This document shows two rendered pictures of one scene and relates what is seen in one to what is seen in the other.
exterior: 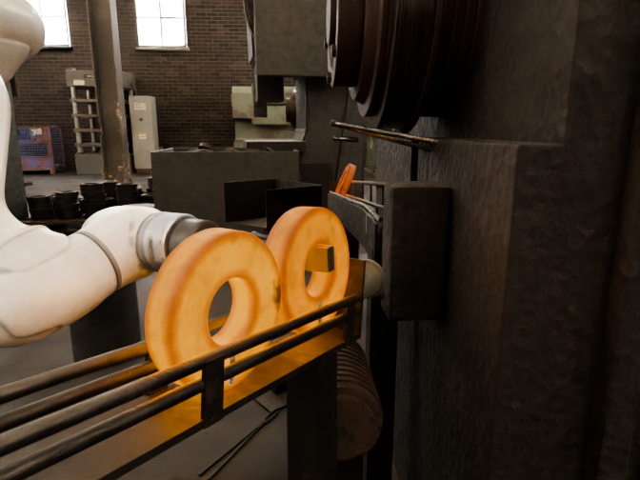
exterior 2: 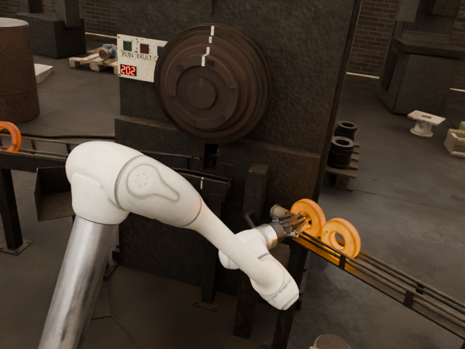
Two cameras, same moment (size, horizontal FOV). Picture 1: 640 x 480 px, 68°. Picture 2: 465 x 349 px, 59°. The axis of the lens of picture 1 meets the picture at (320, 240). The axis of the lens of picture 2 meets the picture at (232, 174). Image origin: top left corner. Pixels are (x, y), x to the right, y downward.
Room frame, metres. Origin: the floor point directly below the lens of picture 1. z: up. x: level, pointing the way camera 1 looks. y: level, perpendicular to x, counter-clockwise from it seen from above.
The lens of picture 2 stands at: (0.49, 1.39, 1.57)
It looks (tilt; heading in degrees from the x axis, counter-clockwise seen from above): 27 degrees down; 286
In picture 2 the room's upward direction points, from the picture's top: 6 degrees clockwise
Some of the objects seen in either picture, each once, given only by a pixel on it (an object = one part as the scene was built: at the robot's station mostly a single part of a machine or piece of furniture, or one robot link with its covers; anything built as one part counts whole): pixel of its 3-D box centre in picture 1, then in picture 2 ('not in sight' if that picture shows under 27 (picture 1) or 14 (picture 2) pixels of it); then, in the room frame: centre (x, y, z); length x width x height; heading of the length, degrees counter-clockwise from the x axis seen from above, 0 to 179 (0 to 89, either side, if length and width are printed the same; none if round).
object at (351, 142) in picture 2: not in sight; (293, 136); (0.96, -2.11, 0.22); 1.20 x 0.81 x 0.44; 1
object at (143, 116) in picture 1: (118, 122); not in sight; (10.28, 4.21, 1.03); 1.54 x 0.94 x 2.05; 93
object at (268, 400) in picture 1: (273, 290); (77, 246); (1.53, 0.16, 0.36); 0.26 x 0.20 x 0.72; 38
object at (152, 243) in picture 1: (175, 243); (263, 237); (0.68, 0.21, 0.73); 0.09 x 0.06 x 0.09; 148
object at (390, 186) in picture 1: (414, 250); (255, 191); (0.82, -0.17, 0.68); 0.11 x 0.08 x 0.24; 93
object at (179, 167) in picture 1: (231, 193); not in sight; (3.76, 0.70, 0.39); 1.03 x 0.83 x 0.79; 97
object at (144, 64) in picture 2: not in sight; (145, 59); (1.40, -0.23, 1.15); 0.26 x 0.02 x 0.18; 3
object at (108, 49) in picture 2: not in sight; (111, 50); (4.00, -3.88, 0.25); 0.40 x 0.24 x 0.22; 93
